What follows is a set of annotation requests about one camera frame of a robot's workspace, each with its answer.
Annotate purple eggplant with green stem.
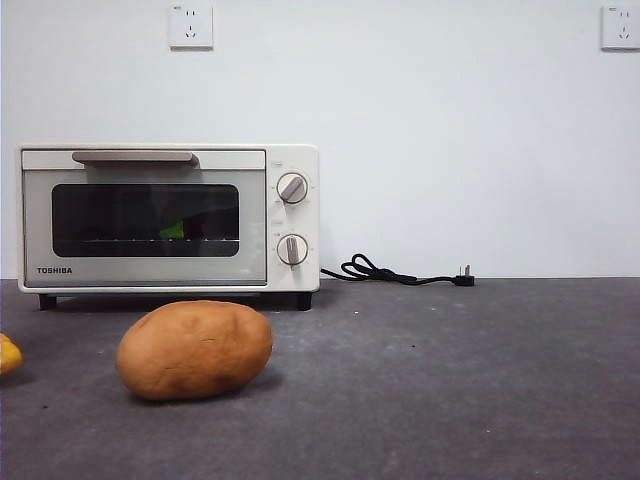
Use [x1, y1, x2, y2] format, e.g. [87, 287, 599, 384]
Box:
[158, 212, 234, 240]

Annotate black power cable with plug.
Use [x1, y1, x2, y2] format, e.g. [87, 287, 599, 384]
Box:
[319, 252, 476, 289]

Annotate brown potato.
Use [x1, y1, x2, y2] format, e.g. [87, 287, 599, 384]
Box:
[116, 299, 274, 401]

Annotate glass oven door with handle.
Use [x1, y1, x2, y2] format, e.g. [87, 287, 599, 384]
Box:
[21, 148, 268, 289]

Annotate yellow fruit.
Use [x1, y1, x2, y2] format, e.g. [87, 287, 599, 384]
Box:
[0, 333, 23, 376]

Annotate white wall socket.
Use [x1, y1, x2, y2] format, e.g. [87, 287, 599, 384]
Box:
[168, 3, 214, 51]
[600, 4, 640, 51]

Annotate beige oven knob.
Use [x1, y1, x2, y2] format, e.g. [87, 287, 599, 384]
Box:
[276, 172, 308, 205]
[276, 233, 309, 267]

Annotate white toaster oven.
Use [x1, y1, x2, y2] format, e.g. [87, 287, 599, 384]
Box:
[18, 143, 321, 312]

